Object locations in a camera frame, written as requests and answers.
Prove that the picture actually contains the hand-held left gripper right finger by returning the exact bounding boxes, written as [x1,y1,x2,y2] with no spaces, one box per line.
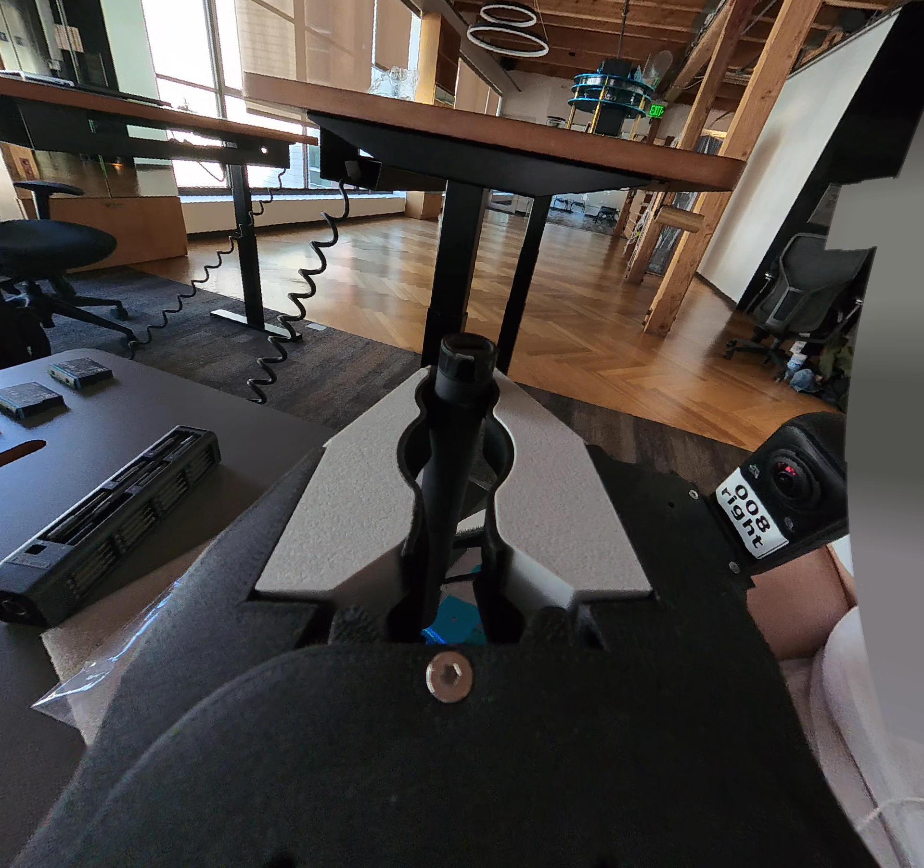
[469,376,654,616]

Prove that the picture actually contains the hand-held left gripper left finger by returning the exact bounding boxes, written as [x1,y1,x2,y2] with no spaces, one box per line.
[254,369,434,605]

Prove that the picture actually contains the black electric screwdriver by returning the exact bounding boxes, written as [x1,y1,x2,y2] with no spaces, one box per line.
[419,334,501,644]

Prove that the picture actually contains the blue metal servo bracket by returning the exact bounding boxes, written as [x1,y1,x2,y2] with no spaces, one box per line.
[422,594,488,645]

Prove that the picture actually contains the person's right forearm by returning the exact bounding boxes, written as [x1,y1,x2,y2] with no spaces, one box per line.
[747,543,860,660]

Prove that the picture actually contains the dark grey desk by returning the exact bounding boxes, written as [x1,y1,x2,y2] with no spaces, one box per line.
[0,348,340,868]

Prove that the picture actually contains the wooden standing desk black legs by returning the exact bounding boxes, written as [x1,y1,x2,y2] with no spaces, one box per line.
[0,76,319,342]
[244,73,744,378]

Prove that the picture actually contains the green cloth bag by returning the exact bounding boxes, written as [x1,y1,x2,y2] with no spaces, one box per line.
[816,337,856,407]

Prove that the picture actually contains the black screwdriver bit case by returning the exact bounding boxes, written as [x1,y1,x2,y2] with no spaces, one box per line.
[0,428,221,627]

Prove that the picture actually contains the small black flat box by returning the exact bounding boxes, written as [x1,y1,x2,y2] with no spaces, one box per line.
[0,381,66,419]
[49,357,114,389]

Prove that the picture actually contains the clear plastic bag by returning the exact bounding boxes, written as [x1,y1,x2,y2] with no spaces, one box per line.
[30,579,181,728]

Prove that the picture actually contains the low wooden cabinet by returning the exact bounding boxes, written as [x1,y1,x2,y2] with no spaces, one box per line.
[14,193,189,270]

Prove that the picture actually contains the black swivel chair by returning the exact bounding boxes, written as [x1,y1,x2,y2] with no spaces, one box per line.
[0,181,138,342]

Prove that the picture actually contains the blue tiered robot chassis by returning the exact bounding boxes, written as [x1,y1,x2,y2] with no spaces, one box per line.
[566,60,656,139]

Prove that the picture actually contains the crumpled clear plastic wrap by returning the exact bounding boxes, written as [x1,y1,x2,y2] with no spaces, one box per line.
[372,65,423,98]

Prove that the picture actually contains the beige roller blind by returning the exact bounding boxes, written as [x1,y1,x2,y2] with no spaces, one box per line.
[231,0,380,107]

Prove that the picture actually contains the black coiled cable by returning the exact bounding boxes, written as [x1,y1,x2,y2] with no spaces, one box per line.
[247,179,362,403]
[130,186,290,360]

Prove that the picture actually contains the thick wooden post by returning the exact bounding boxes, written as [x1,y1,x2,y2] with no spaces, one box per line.
[624,0,784,284]
[642,0,849,335]

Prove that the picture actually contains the ring pendant lamp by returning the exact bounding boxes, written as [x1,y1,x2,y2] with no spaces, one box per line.
[465,3,551,59]

